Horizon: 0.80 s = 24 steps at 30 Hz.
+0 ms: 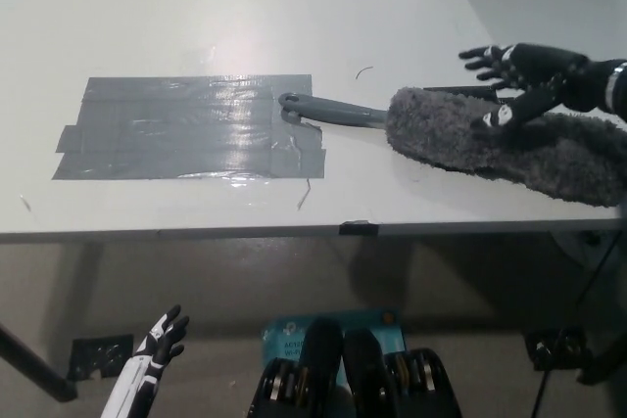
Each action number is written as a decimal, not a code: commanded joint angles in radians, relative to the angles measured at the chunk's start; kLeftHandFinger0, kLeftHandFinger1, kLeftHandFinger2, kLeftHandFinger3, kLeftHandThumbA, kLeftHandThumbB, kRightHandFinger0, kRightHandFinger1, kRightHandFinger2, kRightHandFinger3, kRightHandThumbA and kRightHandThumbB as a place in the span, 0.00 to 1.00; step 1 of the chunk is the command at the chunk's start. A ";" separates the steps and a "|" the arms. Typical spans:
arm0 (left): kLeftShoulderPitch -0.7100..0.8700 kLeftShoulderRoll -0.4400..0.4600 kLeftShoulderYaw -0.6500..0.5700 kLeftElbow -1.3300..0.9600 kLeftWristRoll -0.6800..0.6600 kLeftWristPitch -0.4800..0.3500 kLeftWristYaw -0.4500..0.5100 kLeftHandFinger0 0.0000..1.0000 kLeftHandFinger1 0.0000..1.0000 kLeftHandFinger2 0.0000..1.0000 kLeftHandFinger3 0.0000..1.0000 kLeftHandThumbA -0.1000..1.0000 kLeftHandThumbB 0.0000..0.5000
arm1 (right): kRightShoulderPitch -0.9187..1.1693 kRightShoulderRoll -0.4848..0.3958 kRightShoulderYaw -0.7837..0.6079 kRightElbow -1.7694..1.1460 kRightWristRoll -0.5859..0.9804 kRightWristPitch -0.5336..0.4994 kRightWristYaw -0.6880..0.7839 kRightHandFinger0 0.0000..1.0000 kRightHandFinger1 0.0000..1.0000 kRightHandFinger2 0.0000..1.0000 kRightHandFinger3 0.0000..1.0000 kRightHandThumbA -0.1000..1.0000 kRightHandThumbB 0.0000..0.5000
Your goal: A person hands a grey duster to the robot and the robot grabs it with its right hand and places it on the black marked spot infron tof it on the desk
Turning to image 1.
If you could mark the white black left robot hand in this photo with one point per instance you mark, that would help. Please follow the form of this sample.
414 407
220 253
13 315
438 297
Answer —
142 366

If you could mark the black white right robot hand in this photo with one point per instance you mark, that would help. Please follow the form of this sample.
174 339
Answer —
544 73

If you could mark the grey fluffy duster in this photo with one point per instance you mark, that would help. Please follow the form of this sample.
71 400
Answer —
431 129

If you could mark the black tape marked spot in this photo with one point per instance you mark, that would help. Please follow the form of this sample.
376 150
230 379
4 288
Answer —
455 91

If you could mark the black slanted table leg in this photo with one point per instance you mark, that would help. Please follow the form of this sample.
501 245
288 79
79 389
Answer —
44 373

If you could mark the black table knob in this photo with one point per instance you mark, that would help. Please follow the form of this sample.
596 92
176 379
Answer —
593 239

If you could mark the grey metal table bracket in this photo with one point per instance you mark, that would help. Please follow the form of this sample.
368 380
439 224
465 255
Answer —
570 247

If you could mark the grey duct tape patch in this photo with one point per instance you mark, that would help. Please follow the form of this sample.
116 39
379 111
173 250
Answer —
171 129

